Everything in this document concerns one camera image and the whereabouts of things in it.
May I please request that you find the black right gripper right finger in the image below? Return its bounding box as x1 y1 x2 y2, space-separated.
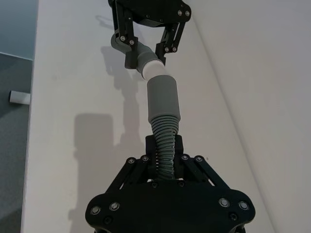
173 135 231 190

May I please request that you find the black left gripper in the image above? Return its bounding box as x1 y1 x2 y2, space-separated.
108 0 193 70

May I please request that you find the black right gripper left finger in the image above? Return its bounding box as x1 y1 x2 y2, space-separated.
112 135 157 192

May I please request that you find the grey elbow pipe white end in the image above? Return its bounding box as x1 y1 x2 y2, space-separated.
110 33 169 81

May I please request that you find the grey corrugated hose with cuff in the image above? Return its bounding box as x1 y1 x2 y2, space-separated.
146 75 182 181

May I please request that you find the small white cylinder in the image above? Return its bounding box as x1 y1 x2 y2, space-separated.
9 90 32 105

